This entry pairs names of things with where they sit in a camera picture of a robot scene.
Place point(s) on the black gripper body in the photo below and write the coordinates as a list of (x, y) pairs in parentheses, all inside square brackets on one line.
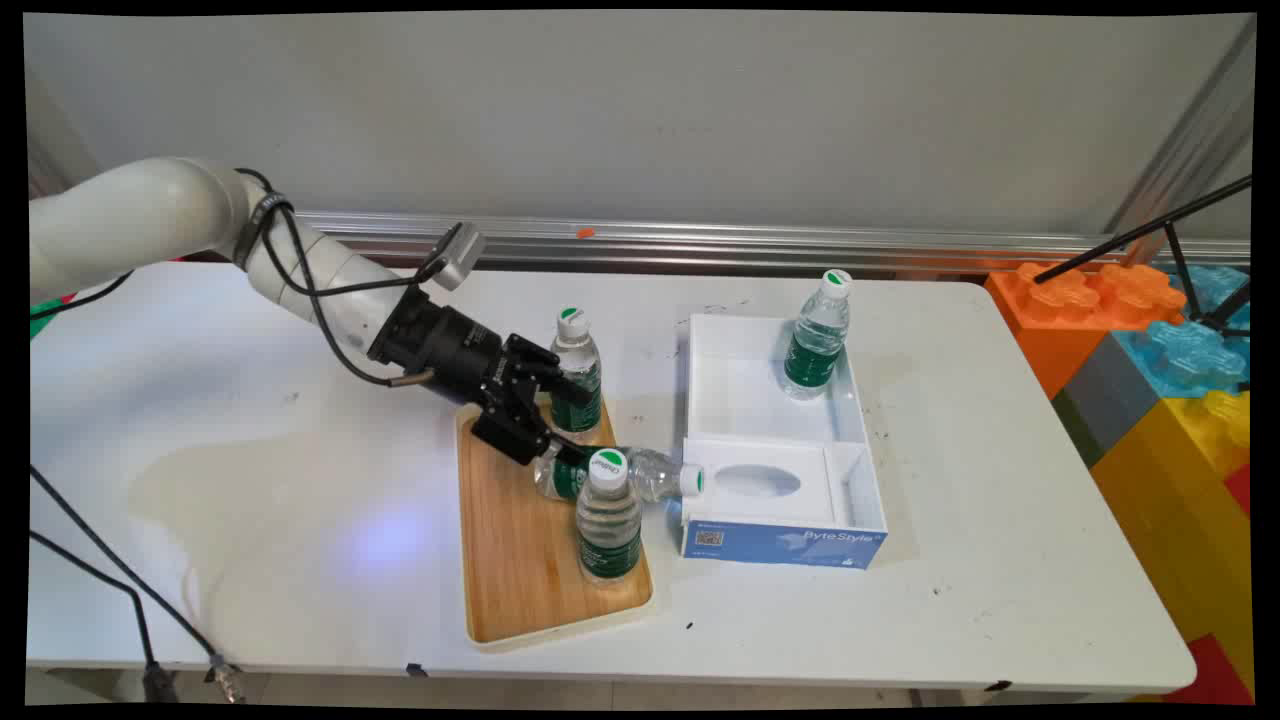
[(445, 345)]

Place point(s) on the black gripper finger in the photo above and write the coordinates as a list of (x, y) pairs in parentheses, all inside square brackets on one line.
[(535, 365), (510, 430)]

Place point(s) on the green label water bottle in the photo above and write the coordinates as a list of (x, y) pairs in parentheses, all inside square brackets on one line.
[(608, 530), (815, 345), (655, 475), (580, 352)]

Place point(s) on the wooden serving tray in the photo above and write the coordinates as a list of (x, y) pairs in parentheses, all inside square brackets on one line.
[(520, 560)]

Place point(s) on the white box with blue front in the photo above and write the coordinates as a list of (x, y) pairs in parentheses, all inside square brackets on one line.
[(760, 415)]

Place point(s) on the large orange building block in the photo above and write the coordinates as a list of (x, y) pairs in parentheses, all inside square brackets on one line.
[(1050, 330)]

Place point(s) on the black tripod stand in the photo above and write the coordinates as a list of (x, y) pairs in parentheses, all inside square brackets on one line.
[(1130, 237)]

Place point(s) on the large blue building block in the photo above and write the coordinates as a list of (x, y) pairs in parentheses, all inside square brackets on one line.
[(1190, 355)]

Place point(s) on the large yellow building block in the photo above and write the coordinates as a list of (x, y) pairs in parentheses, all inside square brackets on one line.
[(1180, 520)]

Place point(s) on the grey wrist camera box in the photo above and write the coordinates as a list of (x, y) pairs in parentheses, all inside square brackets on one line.
[(462, 258)]

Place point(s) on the aluminium wall rail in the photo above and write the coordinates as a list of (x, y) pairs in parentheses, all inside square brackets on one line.
[(700, 245)]

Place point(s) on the aluminium frame post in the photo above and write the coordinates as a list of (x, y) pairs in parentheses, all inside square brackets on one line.
[(40, 150), (1200, 140)]

